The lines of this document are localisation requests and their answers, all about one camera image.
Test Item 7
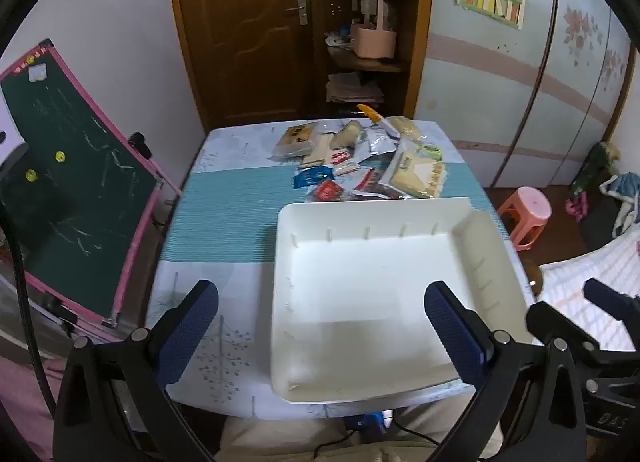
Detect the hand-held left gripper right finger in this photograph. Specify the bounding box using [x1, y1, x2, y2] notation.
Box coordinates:
[424, 280, 587, 462]

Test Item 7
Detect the pale cracker packet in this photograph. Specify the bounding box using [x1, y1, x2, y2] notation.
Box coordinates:
[299, 133, 335, 170]

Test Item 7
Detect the yellow white wafer packet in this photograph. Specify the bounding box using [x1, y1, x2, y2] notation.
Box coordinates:
[382, 149, 448, 199]

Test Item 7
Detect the orange white snack packet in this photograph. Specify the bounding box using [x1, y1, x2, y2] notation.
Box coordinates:
[356, 103, 398, 138]

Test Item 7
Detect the brown wooden knob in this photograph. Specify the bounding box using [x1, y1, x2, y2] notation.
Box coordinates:
[522, 262, 546, 300]

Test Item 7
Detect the red snack packet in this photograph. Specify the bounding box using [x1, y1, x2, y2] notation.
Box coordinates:
[306, 179, 348, 203]

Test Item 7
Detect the silver snack packet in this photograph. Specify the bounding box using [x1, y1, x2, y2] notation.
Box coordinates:
[357, 127, 401, 163]

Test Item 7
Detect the wooden corner shelf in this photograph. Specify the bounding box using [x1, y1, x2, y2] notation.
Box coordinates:
[312, 0, 436, 120]

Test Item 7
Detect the floral sliding wardrobe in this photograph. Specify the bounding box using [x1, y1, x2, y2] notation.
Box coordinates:
[415, 0, 640, 188]

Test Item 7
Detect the red white cookie packet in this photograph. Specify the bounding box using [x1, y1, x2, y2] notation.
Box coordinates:
[351, 168, 385, 195]

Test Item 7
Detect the stack of papers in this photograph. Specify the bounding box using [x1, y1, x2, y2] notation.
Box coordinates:
[326, 72, 385, 104]

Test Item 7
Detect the white plastic tray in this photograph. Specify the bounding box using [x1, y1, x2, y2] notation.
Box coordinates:
[270, 196, 536, 405]

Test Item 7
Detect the pink plastic basket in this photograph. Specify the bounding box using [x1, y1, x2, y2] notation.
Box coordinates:
[349, 0, 398, 60]

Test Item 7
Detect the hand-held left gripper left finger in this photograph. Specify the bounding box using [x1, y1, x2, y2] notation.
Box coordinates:
[52, 279, 221, 462]

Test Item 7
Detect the blue snack packet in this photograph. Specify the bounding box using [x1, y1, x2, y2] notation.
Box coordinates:
[292, 166, 335, 189]

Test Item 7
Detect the black clip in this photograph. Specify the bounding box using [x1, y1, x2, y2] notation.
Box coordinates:
[129, 132, 153, 160]

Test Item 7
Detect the dark bag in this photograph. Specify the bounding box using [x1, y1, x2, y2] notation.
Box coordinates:
[580, 197, 640, 253]

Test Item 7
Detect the pink cloth item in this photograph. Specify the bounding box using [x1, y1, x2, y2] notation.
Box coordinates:
[565, 192, 588, 223]

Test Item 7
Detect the green chalkboard pink frame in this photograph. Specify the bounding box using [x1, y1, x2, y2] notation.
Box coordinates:
[0, 39, 183, 330]

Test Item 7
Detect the wooden cabinet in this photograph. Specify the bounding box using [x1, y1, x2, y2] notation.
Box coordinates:
[165, 0, 321, 133]

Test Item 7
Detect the large pale bread packet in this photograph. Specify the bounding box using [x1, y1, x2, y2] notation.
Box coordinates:
[330, 119, 366, 149]

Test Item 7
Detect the pink plastic stool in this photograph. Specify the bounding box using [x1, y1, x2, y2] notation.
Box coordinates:
[496, 186, 553, 250]

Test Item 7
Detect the white packet red print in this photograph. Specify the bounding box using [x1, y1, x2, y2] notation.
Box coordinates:
[327, 149, 361, 177]

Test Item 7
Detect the black cable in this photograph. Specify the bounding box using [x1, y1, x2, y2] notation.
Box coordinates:
[0, 202, 58, 418]

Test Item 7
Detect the dark green cloth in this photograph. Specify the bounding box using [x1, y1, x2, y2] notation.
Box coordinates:
[570, 141, 621, 198]

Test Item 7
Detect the small pale bread packet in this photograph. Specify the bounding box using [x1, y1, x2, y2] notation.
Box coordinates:
[389, 116, 426, 143]

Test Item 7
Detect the yellow cube cake packet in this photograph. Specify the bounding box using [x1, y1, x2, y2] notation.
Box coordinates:
[272, 121, 321, 161]

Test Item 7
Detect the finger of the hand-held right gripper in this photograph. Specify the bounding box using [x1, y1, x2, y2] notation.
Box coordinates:
[582, 278, 640, 328]
[526, 300, 602, 366]

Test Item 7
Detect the blue white towel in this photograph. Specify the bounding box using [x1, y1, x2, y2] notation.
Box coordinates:
[599, 173, 640, 238]

